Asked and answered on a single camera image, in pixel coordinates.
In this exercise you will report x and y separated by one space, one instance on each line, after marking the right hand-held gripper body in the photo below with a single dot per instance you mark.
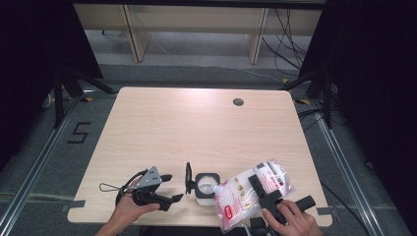
260 226

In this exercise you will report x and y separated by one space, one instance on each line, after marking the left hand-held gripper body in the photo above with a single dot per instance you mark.
148 183

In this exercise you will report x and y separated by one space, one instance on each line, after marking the red and white sugar bag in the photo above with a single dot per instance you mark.
241 196

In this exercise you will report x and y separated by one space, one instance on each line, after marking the glass jar with black lid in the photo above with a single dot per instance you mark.
206 187

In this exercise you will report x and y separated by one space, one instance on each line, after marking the person's left hand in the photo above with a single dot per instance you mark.
132 211

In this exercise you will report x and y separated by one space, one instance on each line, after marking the person's right hand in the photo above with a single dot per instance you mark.
295 223

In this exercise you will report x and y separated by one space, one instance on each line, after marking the grey tape strip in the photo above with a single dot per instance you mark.
327 210

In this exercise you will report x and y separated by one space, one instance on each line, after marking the black tape strip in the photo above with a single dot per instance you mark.
76 205

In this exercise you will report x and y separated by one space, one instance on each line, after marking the grey table grommet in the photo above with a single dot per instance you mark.
238 102

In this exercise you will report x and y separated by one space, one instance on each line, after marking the yellow black tape piece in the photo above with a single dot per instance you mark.
303 102
285 80
87 99

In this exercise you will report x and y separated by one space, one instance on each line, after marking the black metal stand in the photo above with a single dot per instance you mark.
327 98
59 98

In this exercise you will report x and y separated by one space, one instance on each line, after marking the black curtain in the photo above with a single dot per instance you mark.
32 49
377 82

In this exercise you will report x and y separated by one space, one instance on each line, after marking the light wooden shelf unit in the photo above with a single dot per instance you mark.
196 19

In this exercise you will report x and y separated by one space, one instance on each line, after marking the aluminium floor rail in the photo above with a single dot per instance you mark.
36 164
347 170

